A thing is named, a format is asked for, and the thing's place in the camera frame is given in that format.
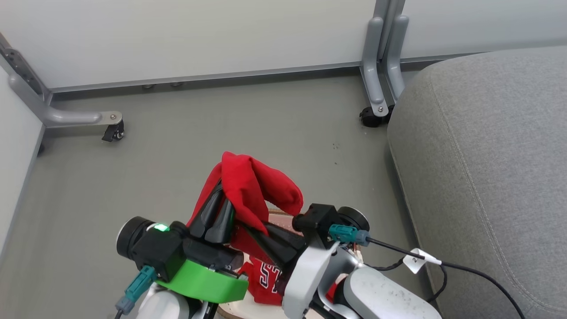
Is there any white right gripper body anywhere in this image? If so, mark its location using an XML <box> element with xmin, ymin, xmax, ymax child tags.
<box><xmin>282</xmin><ymin>241</ymin><xmax>360</xmax><ymax>319</ymax></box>

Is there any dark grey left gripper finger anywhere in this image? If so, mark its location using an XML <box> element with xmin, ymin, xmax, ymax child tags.
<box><xmin>205</xmin><ymin>197</ymin><xmax>237</xmax><ymax>245</ymax></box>
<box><xmin>190</xmin><ymin>181</ymin><xmax>225</xmax><ymax>240</ymax></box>

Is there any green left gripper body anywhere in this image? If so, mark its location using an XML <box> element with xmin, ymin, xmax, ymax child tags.
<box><xmin>155</xmin><ymin>235</ymin><xmax>249</xmax><ymax>304</ymax></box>

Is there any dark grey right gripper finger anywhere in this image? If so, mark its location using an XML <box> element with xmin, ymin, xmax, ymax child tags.
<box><xmin>266</xmin><ymin>222</ymin><xmax>307</xmax><ymax>254</ymax></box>
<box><xmin>241</xmin><ymin>224</ymin><xmax>298</xmax><ymax>271</ymax></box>

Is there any red and white garment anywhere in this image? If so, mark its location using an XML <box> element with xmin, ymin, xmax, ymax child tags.
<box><xmin>186</xmin><ymin>152</ymin><xmax>341</xmax><ymax>306</ymax></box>

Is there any cream perforated laundry basket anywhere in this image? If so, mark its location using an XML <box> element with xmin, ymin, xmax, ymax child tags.
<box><xmin>216</xmin><ymin>209</ymin><xmax>365</xmax><ymax>319</ymax></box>

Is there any black caster wheel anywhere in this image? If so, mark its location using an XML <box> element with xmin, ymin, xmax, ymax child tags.
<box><xmin>101</xmin><ymin>121</ymin><xmax>125</xmax><ymax>143</ymax></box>
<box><xmin>359</xmin><ymin>105</ymin><xmax>395</xmax><ymax>128</ymax></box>

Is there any grey curved partition leg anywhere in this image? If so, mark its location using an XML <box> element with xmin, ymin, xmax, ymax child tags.
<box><xmin>385</xmin><ymin>15</ymin><xmax>409</xmax><ymax>101</ymax></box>
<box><xmin>361</xmin><ymin>17</ymin><xmax>390</xmax><ymax>118</ymax></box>

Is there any grey fabric sofa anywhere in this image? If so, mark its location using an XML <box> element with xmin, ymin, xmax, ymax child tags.
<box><xmin>387</xmin><ymin>46</ymin><xmax>567</xmax><ymax>319</ymax></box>

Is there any white cable label tag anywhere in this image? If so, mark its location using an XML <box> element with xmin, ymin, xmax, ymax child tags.
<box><xmin>402</xmin><ymin>248</ymin><xmax>443</xmax><ymax>275</ymax></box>

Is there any grey partition base rail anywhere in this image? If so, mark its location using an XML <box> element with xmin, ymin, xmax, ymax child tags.
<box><xmin>50</xmin><ymin>61</ymin><xmax>365</xmax><ymax>94</ymax></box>

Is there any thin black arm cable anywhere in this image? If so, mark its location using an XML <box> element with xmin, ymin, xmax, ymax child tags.
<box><xmin>364</xmin><ymin>258</ymin><xmax>448</xmax><ymax>303</ymax></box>

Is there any grey perforated partition bracket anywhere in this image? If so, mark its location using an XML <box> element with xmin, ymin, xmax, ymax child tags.
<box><xmin>0</xmin><ymin>33</ymin><xmax>52</xmax><ymax>105</ymax></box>

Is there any grey partition post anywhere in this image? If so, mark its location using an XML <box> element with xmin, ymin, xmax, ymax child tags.
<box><xmin>374</xmin><ymin>0</ymin><xmax>406</xmax><ymax>60</ymax></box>

